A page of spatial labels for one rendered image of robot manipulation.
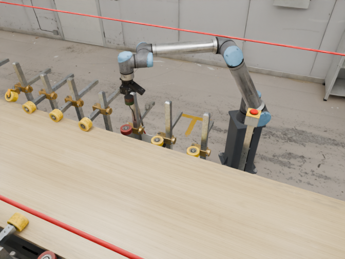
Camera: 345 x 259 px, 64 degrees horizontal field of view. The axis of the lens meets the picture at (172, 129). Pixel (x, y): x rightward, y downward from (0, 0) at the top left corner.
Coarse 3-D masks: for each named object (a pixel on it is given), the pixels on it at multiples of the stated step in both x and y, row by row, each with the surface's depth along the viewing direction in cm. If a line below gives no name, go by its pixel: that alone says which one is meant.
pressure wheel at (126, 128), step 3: (123, 126) 191; (126, 126) 191; (129, 126) 191; (120, 129) 189; (123, 129) 188; (126, 129) 189; (129, 129) 188; (123, 132) 188; (126, 132) 187; (129, 132) 189
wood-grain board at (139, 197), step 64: (0, 128) 192; (64, 128) 191; (0, 192) 151; (64, 192) 151; (128, 192) 150; (192, 192) 150; (256, 192) 149; (64, 256) 124; (192, 256) 124; (256, 256) 123; (320, 256) 123
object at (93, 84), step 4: (96, 80) 227; (88, 84) 222; (92, 84) 223; (96, 84) 227; (84, 88) 218; (88, 88) 219; (80, 92) 214; (84, 92) 216; (80, 96) 212; (64, 104) 202; (68, 104) 202; (60, 108) 198; (64, 108) 199
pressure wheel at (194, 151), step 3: (189, 147) 175; (192, 147) 175; (195, 147) 175; (189, 150) 173; (192, 150) 172; (195, 150) 173; (198, 150) 173; (189, 153) 171; (192, 153) 171; (195, 153) 171; (198, 153) 171; (195, 156) 171; (198, 156) 173
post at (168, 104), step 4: (168, 100) 170; (164, 104) 170; (168, 104) 169; (168, 108) 171; (168, 112) 173; (168, 116) 175; (168, 120) 177; (168, 124) 180; (168, 128) 182; (168, 132) 184; (168, 136) 186; (168, 144) 192; (168, 148) 194
